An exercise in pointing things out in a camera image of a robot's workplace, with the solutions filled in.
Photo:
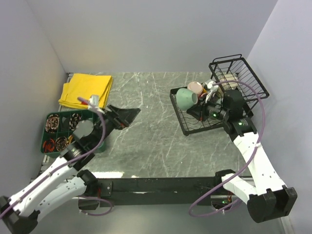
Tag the yellow folded cloth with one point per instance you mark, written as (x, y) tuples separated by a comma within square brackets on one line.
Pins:
[(84, 85)]

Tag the orange black coil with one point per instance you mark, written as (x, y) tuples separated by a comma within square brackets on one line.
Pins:
[(49, 145)]

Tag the striped coil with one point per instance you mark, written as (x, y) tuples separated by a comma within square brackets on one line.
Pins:
[(52, 123), (73, 121)]

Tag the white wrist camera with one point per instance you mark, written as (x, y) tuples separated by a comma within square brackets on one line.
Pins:
[(93, 103), (211, 87)]

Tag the striped coil top left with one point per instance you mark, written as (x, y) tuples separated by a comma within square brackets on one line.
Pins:
[(52, 123)]

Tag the striped coil top middle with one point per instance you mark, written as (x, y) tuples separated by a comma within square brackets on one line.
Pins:
[(73, 121)]

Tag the cream floral mug green interior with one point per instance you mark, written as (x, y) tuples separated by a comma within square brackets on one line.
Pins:
[(228, 79)]

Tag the black front base bar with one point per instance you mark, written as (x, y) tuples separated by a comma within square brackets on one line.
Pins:
[(154, 191)]

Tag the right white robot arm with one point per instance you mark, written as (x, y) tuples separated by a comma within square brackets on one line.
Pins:
[(257, 184)]

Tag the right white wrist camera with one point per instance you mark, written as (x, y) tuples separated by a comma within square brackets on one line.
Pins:
[(211, 87)]

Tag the small teal cup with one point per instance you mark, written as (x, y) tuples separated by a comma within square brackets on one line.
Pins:
[(185, 99)]

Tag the yellow black coil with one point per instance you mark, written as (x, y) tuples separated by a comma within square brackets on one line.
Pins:
[(70, 139)]

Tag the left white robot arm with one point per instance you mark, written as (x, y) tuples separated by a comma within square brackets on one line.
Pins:
[(21, 216)]

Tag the black wire dish rack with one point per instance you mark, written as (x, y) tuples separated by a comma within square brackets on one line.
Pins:
[(239, 102)]

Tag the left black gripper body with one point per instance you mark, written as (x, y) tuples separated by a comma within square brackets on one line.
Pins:
[(110, 123)]

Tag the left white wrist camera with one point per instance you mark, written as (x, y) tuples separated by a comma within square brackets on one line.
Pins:
[(93, 103)]

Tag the brown coil bottom middle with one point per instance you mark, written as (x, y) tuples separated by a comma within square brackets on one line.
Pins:
[(61, 143)]

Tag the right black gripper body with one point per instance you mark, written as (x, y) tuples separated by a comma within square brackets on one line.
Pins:
[(215, 110)]

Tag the green compartment tray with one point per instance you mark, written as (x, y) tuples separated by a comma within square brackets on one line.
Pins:
[(63, 128)]

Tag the pink mug dark interior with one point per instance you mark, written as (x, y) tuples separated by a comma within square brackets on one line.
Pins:
[(195, 87)]

